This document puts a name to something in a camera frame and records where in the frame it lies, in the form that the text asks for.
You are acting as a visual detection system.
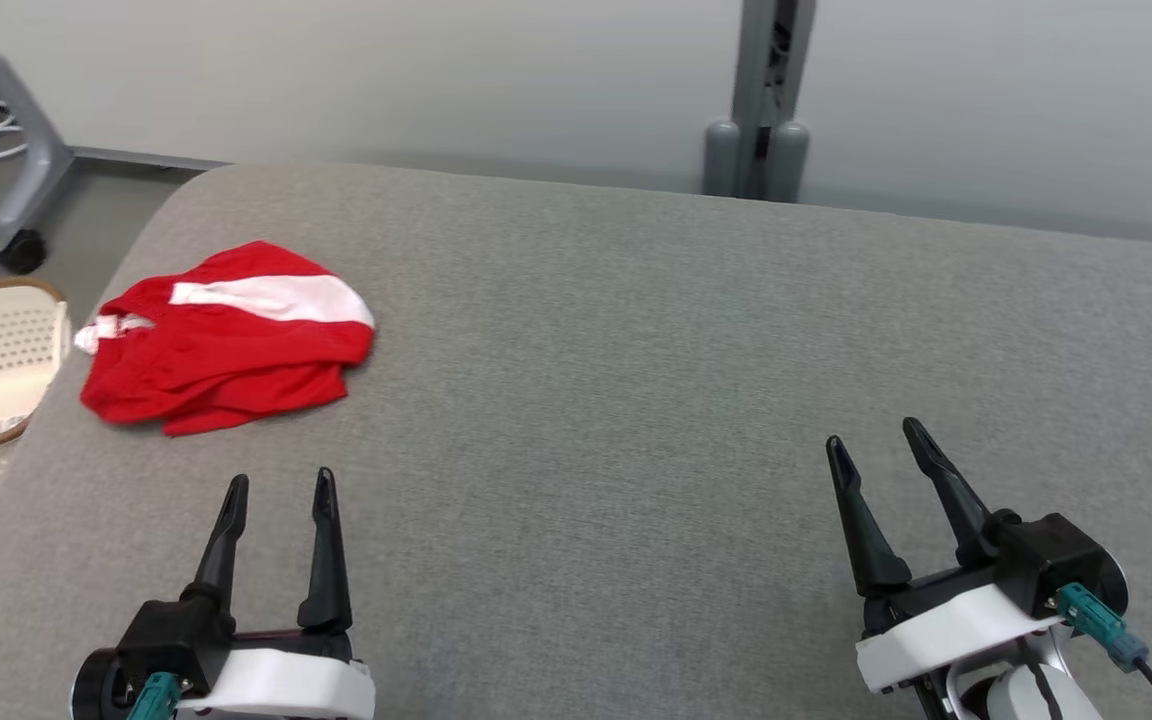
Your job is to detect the black cables inside post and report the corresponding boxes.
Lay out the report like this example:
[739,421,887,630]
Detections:
[771,0,797,101]

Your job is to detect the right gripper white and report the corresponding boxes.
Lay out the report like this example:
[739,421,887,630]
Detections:
[825,417,1067,696]

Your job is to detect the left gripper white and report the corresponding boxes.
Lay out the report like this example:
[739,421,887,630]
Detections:
[176,466,377,720]

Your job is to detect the grey partition post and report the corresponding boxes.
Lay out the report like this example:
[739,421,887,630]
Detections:
[731,0,817,201]

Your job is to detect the grey cylindrical post foot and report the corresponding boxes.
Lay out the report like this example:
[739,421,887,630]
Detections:
[703,120,742,199]
[766,122,812,205]

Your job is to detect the left teal-plug camera cable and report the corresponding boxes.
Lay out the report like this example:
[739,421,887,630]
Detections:
[126,672,182,720]

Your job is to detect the grey baseboard rail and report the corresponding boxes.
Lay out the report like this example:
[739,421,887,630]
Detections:
[71,148,227,171]

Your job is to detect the right teal-plug camera cable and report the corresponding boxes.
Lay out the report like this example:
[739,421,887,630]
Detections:
[1056,583,1152,720]

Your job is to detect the red white-striped shorts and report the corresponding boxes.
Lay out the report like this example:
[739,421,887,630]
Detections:
[74,240,377,438]

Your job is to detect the grey wheeled stand leg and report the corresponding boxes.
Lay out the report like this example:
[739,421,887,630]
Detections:
[0,0,77,276]

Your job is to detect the right thin black arm cable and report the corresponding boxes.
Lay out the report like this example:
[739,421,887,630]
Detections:
[1021,640,1067,720]

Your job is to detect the teal-plug camera cable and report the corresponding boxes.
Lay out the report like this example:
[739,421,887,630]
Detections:
[126,672,182,720]
[1056,583,1152,720]

